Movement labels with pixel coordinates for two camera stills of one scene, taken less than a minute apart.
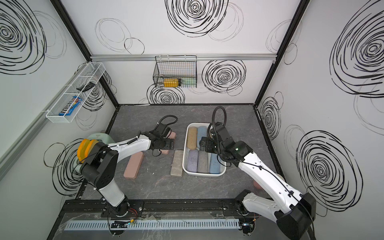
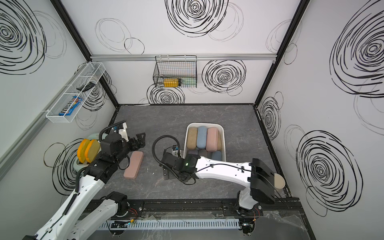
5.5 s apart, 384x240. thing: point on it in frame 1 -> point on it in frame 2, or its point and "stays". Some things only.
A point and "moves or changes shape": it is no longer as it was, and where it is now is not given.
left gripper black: x=169 y=141 -> x=142 y=142
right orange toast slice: x=91 y=144 stays
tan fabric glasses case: x=192 y=138 stays
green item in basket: x=189 y=82 stays
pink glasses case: x=172 y=136 moves or changes shape
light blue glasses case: x=202 y=131 stays
